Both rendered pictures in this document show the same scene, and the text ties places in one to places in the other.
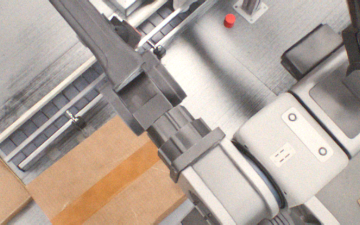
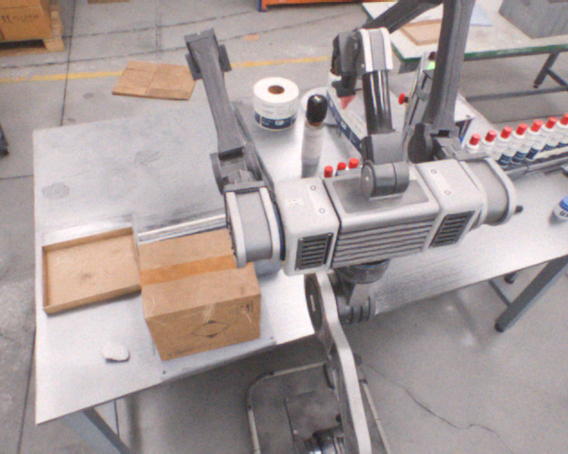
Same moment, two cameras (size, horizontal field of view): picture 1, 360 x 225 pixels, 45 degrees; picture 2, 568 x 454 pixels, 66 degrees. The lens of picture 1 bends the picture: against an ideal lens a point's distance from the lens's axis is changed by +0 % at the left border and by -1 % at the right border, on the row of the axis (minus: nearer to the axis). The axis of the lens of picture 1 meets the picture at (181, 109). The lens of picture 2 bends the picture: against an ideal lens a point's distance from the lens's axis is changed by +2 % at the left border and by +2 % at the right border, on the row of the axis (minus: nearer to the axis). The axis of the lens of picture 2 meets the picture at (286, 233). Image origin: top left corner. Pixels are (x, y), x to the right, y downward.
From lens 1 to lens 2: 0.53 m
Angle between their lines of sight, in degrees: 25
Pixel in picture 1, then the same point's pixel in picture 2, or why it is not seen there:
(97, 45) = (221, 126)
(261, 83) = not seen: hidden behind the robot
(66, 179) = (169, 251)
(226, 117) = not seen: hidden behind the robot
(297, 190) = (291, 222)
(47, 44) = (215, 199)
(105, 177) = (195, 261)
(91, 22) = (224, 113)
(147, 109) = (230, 167)
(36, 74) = (196, 213)
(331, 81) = (352, 182)
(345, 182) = not seen: outside the picture
